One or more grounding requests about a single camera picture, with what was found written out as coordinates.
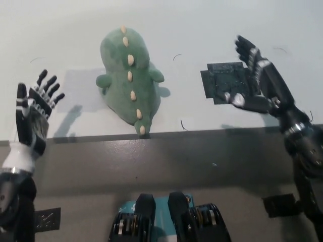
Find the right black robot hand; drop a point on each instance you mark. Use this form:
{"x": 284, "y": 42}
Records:
{"x": 272, "y": 85}

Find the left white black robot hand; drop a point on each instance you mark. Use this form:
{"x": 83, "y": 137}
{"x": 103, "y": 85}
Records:
{"x": 32, "y": 126}

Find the grey square tape patch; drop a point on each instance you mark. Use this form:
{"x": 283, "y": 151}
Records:
{"x": 78, "y": 93}

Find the black teal robot torso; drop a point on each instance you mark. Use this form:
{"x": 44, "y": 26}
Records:
{"x": 181, "y": 221}

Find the green plush dinosaur toy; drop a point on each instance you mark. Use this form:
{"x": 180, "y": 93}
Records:
{"x": 121, "y": 88}

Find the black cross-shaped tape patch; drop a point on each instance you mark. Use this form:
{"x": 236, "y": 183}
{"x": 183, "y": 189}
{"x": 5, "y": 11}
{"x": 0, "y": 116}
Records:
{"x": 222, "y": 80}

